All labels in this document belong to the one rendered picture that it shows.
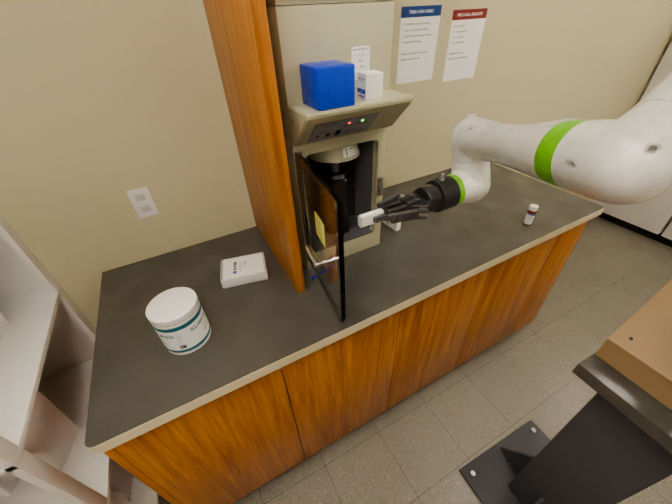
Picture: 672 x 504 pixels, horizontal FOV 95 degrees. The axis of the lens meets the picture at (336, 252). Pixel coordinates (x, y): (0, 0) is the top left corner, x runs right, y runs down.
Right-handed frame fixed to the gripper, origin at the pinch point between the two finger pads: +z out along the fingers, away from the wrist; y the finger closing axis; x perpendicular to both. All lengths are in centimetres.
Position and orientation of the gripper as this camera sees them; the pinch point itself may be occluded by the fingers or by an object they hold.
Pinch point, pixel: (371, 217)
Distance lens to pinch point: 79.4
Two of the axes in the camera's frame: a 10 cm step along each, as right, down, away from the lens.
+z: -8.8, 3.2, -3.5
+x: 0.4, 7.8, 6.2
